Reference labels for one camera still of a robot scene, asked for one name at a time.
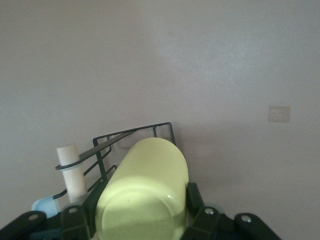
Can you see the brown tape square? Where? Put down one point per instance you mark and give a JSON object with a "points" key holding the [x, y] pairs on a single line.
{"points": [[279, 114]]}

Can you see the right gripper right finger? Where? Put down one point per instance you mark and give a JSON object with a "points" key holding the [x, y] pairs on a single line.
{"points": [[200, 222]]}

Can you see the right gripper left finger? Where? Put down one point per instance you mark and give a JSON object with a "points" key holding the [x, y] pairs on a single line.
{"points": [[80, 222]]}

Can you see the yellow cup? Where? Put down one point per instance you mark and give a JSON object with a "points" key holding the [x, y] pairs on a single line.
{"points": [[140, 187]]}

